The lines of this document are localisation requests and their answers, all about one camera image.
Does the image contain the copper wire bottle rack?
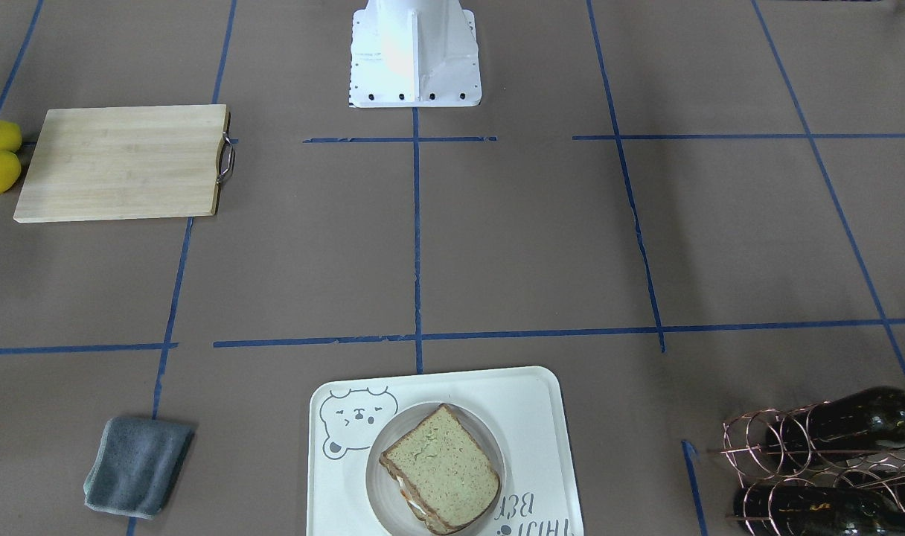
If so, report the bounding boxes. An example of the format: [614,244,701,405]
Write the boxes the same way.
[719,387,905,535]

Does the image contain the white round plate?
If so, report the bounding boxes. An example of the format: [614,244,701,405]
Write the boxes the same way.
[366,401,511,535]

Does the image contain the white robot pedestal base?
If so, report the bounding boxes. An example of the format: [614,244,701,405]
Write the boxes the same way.
[348,1,483,109]

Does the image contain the dark wine bottle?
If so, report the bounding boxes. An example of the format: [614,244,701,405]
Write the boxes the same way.
[763,386,905,471]
[732,484,905,535]

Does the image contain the bread slice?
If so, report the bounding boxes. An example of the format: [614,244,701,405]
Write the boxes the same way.
[378,403,502,535]

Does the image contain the grey folded cloth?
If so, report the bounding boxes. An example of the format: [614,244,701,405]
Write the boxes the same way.
[83,416,194,520]

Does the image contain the wooden cutting board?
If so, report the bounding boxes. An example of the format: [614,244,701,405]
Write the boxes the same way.
[13,104,234,223]

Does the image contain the white bear serving tray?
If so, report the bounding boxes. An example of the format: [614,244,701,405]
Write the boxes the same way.
[306,366,585,535]

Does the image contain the toast slice with fried egg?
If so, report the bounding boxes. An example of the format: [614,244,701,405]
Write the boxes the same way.
[390,473,456,535]

